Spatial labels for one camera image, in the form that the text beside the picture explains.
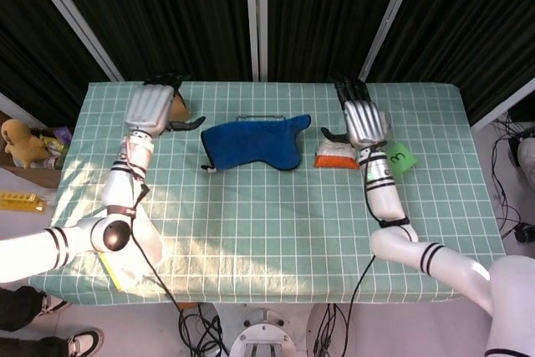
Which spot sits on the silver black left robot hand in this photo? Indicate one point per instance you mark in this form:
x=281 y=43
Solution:
x=148 y=108

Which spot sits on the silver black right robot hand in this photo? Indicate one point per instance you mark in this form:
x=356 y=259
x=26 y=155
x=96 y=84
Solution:
x=365 y=123

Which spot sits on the silver robot base column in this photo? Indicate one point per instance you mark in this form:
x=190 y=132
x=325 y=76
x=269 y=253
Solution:
x=263 y=336

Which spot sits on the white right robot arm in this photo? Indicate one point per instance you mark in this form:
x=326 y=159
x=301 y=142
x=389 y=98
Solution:
x=384 y=200

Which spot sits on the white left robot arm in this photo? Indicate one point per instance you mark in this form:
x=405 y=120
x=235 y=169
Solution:
x=121 y=190

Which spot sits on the white sealed packet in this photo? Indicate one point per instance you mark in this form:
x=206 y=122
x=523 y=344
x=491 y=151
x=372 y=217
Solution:
x=388 y=123

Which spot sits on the brown cardboard carry box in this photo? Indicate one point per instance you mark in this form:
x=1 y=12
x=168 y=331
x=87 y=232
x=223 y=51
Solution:
x=181 y=108

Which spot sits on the orange white snack bag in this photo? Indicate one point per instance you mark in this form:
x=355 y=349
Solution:
x=336 y=156

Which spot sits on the green numbered foam cube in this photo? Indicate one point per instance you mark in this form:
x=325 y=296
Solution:
x=401 y=158

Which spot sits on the purple packet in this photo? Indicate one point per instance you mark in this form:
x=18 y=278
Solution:
x=63 y=135

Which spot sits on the black pleated curtain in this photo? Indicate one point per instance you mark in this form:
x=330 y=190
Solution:
x=326 y=18
x=468 y=31
x=167 y=18
x=33 y=39

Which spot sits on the green packet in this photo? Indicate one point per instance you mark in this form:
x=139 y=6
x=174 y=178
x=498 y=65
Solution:
x=56 y=152

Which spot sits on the yellow plush toy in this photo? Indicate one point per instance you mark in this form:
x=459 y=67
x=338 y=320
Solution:
x=21 y=139

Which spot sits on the open cardboard storage box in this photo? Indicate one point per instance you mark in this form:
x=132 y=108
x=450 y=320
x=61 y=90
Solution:
x=33 y=177

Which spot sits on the yellow white notebook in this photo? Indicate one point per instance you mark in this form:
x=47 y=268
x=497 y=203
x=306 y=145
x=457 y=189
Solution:
x=155 y=248

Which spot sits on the green checked tablecloth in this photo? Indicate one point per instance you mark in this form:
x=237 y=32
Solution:
x=267 y=227

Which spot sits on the yellow plastic tray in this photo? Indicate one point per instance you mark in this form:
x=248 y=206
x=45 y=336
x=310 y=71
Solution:
x=21 y=202

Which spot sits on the white rounded floor object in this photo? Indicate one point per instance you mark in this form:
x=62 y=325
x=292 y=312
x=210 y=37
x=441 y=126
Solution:
x=526 y=156

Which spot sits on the black white sneaker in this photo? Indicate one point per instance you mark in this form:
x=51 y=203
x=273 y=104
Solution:
x=85 y=342
x=56 y=303

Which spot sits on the black trouser leg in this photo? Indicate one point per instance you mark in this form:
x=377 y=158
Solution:
x=29 y=346
x=18 y=309

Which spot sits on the white frame post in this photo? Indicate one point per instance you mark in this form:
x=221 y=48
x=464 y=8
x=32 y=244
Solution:
x=251 y=18
x=389 y=18
x=77 y=18

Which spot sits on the white frame beam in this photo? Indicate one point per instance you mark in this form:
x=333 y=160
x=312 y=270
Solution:
x=505 y=109

